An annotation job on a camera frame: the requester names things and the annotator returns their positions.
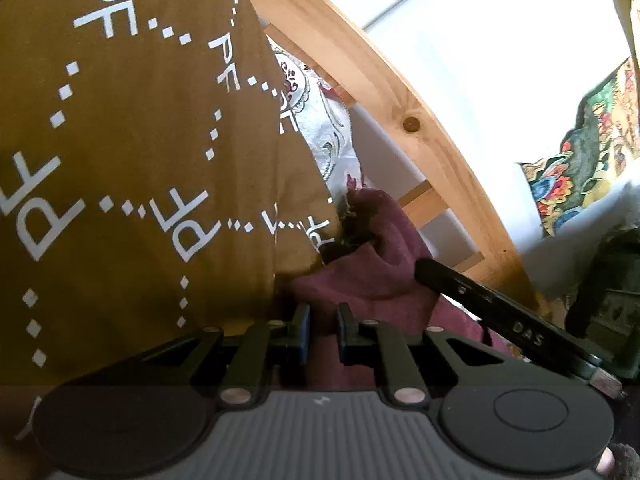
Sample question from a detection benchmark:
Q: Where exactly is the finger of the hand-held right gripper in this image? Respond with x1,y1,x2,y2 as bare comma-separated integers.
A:
415,258,624,398

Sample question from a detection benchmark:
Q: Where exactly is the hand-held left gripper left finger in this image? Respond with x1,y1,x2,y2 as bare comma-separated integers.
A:
135,303,312,406

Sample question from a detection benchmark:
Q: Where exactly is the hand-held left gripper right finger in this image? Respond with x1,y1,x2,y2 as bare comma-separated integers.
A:
336,303,507,406

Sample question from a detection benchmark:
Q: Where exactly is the white floral bed sheet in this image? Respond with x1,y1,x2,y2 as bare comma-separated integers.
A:
269,41,362,197

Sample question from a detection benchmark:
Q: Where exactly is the brown printed blanket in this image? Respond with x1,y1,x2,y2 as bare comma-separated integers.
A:
0,0,337,441

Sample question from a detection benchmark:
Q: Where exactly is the wooden bed frame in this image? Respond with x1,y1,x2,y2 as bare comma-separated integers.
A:
232,0,547,312

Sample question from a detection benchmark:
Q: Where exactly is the colourful floral cloth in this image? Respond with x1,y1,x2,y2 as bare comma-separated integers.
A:
519,55,640,239

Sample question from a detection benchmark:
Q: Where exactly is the maroon cloth garment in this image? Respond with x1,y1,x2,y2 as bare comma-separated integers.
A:
287,187,507,392

